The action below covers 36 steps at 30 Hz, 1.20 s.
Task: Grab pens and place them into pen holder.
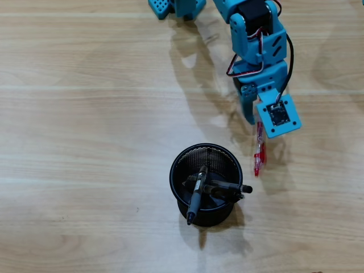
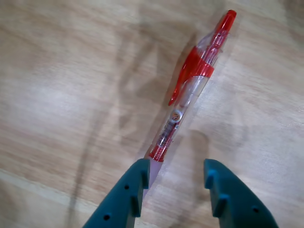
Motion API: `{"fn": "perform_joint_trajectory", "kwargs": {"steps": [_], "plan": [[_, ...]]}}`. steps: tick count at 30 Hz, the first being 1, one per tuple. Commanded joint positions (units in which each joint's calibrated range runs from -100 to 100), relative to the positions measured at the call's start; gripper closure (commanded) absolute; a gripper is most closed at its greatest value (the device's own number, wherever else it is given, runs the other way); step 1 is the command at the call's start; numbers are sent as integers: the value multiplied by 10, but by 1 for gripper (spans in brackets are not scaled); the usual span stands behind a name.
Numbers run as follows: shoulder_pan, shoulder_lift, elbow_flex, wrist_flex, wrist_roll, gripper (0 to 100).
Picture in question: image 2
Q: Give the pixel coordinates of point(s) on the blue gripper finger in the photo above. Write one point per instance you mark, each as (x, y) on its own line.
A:
(118, 204)
(240, 204)

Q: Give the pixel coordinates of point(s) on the red retractable pen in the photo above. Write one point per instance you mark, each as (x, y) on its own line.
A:
(190, 66)

